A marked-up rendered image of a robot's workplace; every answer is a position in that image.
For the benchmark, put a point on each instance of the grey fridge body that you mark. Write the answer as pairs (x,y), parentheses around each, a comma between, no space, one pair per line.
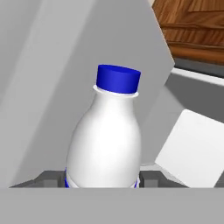
(195,93)

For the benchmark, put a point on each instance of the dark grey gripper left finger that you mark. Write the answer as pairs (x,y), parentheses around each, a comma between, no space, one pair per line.
(49,179)

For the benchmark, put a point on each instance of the wooden cupboard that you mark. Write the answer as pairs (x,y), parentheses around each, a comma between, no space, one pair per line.
(192,26)

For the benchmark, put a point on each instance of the white bottle with blue cap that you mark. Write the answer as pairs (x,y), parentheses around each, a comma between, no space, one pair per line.
(105,140)

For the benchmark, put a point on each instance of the white box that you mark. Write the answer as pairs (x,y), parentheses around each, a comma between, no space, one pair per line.
(192,148)

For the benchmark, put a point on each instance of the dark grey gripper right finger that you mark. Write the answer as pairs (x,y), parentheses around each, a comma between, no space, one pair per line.
(151,179)

